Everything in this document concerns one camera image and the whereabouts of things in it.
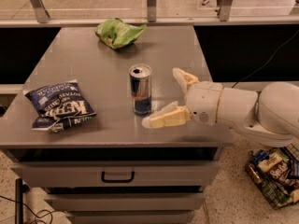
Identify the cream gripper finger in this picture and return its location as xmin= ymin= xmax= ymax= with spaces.
xmin=173 ymin=68 xmax=199 ymax=93
xmin=141 ymin=102 xmax=191 ymax=129

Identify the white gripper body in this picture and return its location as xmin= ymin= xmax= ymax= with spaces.
xmin=185 ymin=81 xmax=223 ymax=126

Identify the Red Bull can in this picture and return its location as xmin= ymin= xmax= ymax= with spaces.
xmin=129 ymin=63 xmax=152 ymax=115

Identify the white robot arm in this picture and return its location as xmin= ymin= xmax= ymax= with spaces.
xmin=142 ymin=68 xmax=299 ymax=147

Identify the blue snack pack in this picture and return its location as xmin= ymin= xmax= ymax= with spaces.
xmin=251 ymin=150 xmax=269 ymax=166

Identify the green chip bag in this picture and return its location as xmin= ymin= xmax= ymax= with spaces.
xmin=94 ymin=19 xmax=147 ymax=49

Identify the cream snack packet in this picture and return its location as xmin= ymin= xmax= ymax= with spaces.
xmin=258 ymin=153 xmax=283 ymax=173

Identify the brown snack bag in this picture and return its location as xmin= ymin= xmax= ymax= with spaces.
xmin=267 ymin=161 xmax=294 ymax=186

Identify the blue chip bag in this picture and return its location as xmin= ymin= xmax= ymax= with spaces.
xmin=23 ymin=79 xmax=96 ymax=132

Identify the black stand pole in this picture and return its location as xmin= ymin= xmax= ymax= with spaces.
xmin=15 ymin=178 xmax=23 ymax=224

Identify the black drawer handle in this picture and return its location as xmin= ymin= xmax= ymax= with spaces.
xmin=100 ymin=171 xmax=135 ymax=184

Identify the black wire basket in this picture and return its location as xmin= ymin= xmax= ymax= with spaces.
xmin=245 ymin=144 xmax=299 ymax=209

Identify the black cable on wall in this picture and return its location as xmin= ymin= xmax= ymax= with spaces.
xmin=231 ymin=31 xmax=299 ymax=89

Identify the black floor cable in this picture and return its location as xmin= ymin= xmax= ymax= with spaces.
xmin=0 ymin=195 xmax=60 ymax=224

